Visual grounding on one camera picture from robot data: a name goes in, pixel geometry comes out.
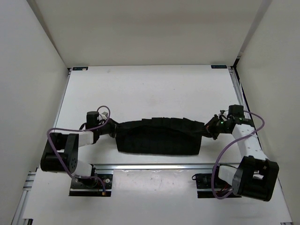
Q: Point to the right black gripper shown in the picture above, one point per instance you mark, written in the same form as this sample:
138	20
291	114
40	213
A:
210	124

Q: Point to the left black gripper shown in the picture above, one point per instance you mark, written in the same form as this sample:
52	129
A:
113	125

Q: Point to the black pleated skirt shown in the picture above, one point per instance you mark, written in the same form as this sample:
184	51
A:
161	136

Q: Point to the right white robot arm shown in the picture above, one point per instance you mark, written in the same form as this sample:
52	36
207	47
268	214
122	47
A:
256	175

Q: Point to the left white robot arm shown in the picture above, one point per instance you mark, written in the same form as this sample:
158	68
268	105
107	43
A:
62	148

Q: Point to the right blue corner label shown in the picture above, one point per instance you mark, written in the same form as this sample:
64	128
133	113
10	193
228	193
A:
219	66

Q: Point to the blue corner label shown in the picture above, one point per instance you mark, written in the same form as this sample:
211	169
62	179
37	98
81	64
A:
219	66
80	68

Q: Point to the left blue corner label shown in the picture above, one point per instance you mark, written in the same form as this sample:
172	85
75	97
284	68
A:
80	68

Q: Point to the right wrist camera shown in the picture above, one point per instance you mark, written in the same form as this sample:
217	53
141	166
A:
223	115

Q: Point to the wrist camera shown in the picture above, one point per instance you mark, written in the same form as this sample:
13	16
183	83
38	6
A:
223	115
104	115

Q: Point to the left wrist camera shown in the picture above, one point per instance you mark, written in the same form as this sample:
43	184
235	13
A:
104	115

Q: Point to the front aluminium frame rail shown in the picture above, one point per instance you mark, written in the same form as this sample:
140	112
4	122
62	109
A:
153	166

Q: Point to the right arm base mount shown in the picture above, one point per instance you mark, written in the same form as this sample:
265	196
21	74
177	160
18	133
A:
203	185

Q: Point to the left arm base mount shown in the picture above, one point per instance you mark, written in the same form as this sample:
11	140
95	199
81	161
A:
99	186

